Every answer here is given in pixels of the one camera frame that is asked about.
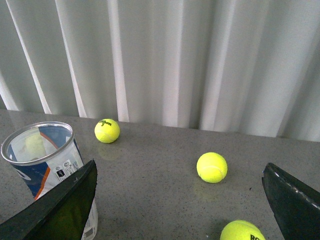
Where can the yellow Roland Garros tennis ball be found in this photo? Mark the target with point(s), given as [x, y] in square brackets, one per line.
[241, 230]

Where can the clear Wilson tennis ball can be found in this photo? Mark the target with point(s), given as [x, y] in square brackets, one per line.
[62, 159]

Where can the plain yellow tennis ball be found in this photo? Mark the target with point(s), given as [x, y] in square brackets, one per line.
[35, 146]

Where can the white pleated curtain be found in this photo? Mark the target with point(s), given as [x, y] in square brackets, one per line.
[245, 66]

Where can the Wilson 3 ball near curtain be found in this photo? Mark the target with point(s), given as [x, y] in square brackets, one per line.
[107, 131]

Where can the yellow tennis ball right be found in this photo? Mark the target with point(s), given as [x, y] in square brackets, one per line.
[212, 167]

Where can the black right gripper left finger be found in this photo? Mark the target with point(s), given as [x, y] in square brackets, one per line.
[61, 214]

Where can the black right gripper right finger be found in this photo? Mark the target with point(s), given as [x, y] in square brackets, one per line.
[295, 205]

